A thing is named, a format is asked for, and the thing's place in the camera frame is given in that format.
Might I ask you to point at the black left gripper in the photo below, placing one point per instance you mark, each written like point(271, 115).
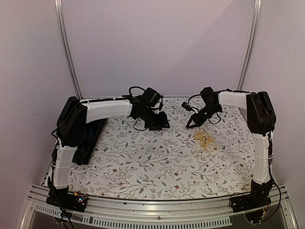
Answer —
point(162, 124)

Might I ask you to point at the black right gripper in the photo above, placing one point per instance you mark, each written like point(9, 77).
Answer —
point(195, 117)

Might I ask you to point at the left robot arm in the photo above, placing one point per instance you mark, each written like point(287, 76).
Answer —
point(70, 129)

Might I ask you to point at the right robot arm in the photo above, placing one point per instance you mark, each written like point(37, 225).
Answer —
point(261, 119)

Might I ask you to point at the floral patterned table mat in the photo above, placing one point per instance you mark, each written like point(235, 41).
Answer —
point(132, 162)

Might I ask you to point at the black three-compartment bin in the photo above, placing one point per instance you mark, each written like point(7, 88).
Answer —
point(87, 147)

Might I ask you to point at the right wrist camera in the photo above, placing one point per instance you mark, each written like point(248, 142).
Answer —
point(189, 108)

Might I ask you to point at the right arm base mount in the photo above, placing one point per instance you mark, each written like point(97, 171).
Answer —
point(250, 202)

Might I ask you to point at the aluminium front rail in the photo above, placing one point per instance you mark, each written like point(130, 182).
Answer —
point(109, 213)

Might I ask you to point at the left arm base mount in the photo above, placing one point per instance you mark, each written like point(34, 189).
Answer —
point(62, 198)

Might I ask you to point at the right aluminium corner post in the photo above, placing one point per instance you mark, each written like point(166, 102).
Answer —
point(251, 43)

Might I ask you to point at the aluminium corner post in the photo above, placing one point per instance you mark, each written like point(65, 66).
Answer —
point(66, 47)
point(251, 43)

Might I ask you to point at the left aluminium corner post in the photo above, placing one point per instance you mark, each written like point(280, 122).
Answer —
point(66, 47)

